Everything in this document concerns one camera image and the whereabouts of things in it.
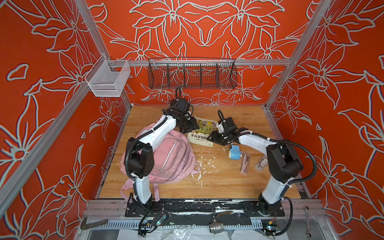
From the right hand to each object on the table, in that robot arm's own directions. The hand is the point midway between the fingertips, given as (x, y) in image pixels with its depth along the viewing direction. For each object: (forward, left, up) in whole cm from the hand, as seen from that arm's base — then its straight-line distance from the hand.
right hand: (208, 138), depth 92 cm
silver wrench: (-48, -42, -7) cm, 64 cm away
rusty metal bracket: (-44, +62, -6) cm, 76 cm away
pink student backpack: (-15, +20, +1) cm, 25 cm away
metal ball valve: (-45, 0, -4) cm, 45 cm away
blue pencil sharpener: (-9, -16, -2) cm, 18 cm away
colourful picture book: (+6, +4, -7) cm, 10 cm away
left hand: (+2, +7, +10) cm, 12 cm away
